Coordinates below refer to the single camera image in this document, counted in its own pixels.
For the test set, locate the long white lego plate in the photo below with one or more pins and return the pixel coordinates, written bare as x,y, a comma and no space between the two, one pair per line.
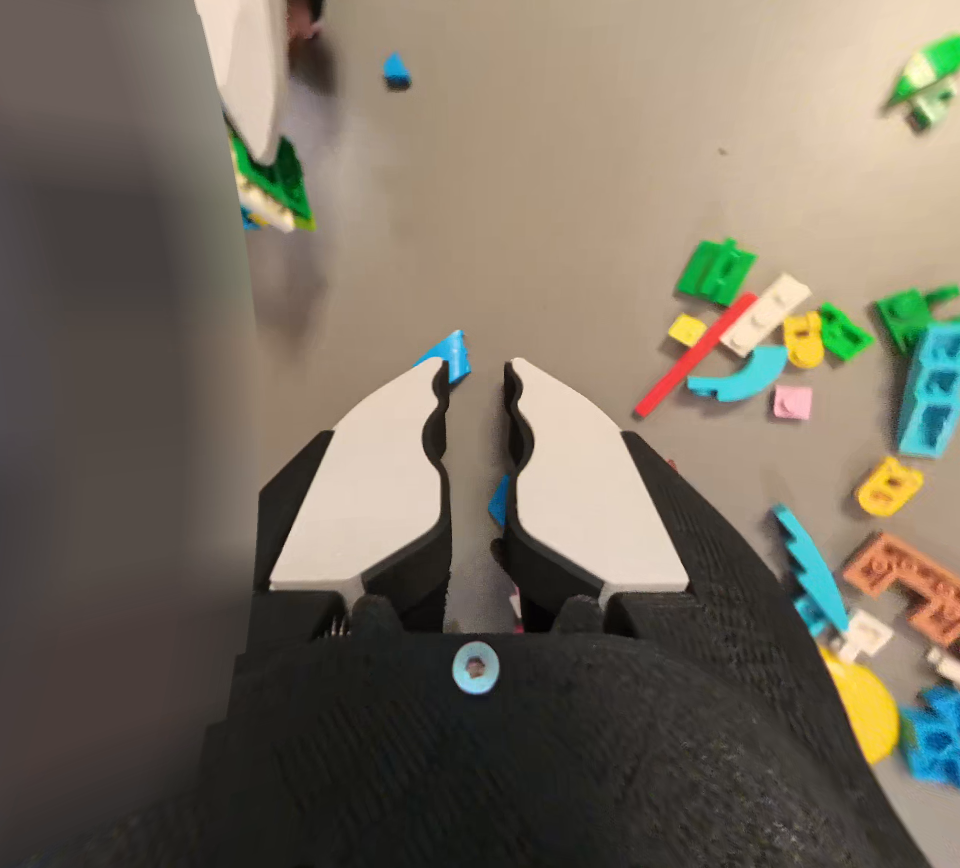
769,309

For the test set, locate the tan angled lego plate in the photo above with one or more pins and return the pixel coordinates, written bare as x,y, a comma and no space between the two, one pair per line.
900,571

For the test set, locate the yellow rounded lego plate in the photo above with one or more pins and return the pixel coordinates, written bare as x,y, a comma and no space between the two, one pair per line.
802,341

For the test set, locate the yellow lego dish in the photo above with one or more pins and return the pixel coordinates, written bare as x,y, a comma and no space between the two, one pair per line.
866,710

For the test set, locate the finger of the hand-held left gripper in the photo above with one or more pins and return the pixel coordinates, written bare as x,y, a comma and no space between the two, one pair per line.
240,20

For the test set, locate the light green lego piece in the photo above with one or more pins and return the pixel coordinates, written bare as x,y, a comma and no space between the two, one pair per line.
932,106

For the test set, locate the tall cyan lego brick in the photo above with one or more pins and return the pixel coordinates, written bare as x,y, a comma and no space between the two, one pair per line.
930,395

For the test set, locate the small blue lego slope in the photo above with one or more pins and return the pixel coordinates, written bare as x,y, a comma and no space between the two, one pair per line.
396,71

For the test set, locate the white square lego piece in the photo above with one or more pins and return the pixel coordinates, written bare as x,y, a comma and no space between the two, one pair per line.
866,635

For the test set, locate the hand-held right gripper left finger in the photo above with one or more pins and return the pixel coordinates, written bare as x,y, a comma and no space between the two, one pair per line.
360,500

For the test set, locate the yellow lego piece with hole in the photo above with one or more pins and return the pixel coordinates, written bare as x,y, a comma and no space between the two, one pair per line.
889,489

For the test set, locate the green white blue lego assembly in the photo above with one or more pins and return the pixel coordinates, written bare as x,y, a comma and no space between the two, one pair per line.
283,191

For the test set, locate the cyan curved lego piece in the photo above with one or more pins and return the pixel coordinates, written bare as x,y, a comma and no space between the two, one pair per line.
742,380

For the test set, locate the small azure lego piece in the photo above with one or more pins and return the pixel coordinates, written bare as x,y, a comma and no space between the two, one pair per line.
499,502

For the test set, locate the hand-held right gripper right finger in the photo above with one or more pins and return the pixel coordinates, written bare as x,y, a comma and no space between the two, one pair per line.
592,500

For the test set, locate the green lego clip plate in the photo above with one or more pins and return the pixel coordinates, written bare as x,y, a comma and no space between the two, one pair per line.
712,271

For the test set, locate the pink square lego tile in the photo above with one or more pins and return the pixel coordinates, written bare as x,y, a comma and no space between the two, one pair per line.
793,403

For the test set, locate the green lego corner plate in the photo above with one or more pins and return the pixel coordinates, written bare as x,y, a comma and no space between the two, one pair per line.
904,314

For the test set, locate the green lego leaf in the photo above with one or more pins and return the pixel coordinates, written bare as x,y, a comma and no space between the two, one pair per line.
926,69

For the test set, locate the small green lego plate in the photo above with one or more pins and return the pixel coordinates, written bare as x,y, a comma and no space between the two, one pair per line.
846,332

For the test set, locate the blue studded lego piece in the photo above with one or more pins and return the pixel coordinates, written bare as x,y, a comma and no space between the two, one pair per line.
934,737

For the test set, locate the cyan spiky lego wing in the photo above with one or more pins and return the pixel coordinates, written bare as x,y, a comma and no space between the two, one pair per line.
814,575

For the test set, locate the blue lego wedge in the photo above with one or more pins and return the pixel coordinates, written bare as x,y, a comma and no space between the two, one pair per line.
452,354

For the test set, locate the small yellow lego tile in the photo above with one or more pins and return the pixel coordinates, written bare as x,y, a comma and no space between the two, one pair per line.
687,330

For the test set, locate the long red lego bar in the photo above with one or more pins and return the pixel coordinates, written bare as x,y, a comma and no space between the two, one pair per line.
694,358

